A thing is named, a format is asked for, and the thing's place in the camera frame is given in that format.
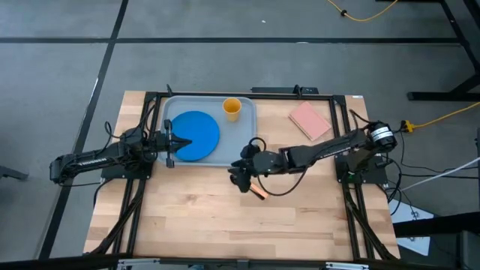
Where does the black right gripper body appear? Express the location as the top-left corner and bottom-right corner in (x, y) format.
(227, 157), (263, 183)

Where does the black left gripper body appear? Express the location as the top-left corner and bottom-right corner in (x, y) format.
(151, 118), (176, 169)

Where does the fork with peach handle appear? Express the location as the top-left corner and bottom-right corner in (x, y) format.
(249, 182), (269, 201)

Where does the blue round plate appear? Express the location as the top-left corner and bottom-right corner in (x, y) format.
(170, 110), (221, 163)

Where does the yellow plastic cup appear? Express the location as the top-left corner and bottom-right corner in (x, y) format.
(222, 97), (243, 123)

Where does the grey plastic tray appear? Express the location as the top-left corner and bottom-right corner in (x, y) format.
(159, 95), (259, 167)

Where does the pink rectangular pad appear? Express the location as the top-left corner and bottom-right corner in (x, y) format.
(287, 100), (333, 143)

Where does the grey stand foot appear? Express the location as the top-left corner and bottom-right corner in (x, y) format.
(0, 164), (29, 182)

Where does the white paper sheet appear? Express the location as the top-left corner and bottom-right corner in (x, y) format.
(388, 198), (435, 257)

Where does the black beam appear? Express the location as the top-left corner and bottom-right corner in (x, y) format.
(392, 211), (480, 238)

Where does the black floor stand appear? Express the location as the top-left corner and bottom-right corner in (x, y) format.
(374, 0), (480, 102)

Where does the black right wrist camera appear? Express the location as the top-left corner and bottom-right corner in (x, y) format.
(239, 144), (262, 161)

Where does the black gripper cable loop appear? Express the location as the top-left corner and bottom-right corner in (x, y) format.
(256, 164), (309, 197)

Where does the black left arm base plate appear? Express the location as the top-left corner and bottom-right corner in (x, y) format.
(100, 163), (154, 180)

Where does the black frame clamp with bar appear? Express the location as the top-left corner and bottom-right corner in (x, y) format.
(250, 84), (320, 95)

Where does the silver metal bracket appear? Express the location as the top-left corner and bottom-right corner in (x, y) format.
(116, 257), (162, 270)
(325, 261), (371, 270)

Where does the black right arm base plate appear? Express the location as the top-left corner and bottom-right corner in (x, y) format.
(334, 153), (388, 185)

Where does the yellow extension cord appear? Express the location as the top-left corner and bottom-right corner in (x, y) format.
(403, 100), (480, 134)

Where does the yellow cable with black plug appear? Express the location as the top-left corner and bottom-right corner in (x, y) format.
(325, 0), (399, 23)

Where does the white cable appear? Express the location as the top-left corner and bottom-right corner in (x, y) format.
(399, 156), (480, 193)

